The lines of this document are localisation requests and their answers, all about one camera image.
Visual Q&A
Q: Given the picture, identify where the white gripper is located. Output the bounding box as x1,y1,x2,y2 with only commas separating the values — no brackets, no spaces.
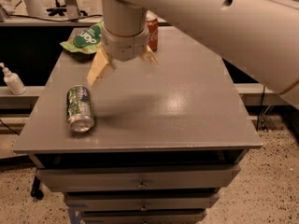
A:
87,27,160,87

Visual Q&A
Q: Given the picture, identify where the green soda can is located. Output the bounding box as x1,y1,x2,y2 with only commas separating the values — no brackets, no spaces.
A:
66,85,94,133

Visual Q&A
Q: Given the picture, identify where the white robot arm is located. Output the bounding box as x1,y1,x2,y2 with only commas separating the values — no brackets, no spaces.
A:
102,0,299,108

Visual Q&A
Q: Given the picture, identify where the red cola can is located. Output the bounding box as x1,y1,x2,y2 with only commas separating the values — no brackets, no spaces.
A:
146,11,158,51

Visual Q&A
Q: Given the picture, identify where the green snack bag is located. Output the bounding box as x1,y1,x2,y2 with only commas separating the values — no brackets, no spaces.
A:
60,21,102,54

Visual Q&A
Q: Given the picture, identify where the black office chair base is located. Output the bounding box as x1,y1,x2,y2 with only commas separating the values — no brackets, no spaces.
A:
47,0,88,19

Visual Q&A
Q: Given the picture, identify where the grey drawer cabinet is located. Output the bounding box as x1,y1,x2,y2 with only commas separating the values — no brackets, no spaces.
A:
12,25,263,224

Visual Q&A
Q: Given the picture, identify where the white pump bottle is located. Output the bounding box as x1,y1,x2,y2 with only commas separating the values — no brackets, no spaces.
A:
0,63,26,95

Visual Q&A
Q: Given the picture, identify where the top grey drawer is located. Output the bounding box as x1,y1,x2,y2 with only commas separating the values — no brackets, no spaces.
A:
36,164,240,192

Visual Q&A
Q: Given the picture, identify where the grey drawer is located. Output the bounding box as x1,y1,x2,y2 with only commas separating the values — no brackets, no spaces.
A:
64,192,219,211
82,209,206,224
36,164,240,192

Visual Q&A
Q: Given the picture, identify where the middle grey drawer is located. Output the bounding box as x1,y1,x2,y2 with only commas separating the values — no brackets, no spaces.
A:
64,192,219,211

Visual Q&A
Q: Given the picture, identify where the black caster wheel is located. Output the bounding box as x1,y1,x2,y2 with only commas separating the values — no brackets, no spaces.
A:
30,177,44,200

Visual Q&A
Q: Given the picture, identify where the bottom grey drawer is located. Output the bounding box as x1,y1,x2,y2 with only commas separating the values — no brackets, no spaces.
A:
82,209,206,224

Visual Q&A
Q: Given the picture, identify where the black cable on rail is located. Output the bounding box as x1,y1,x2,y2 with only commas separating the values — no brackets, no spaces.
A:
8,13,104,23

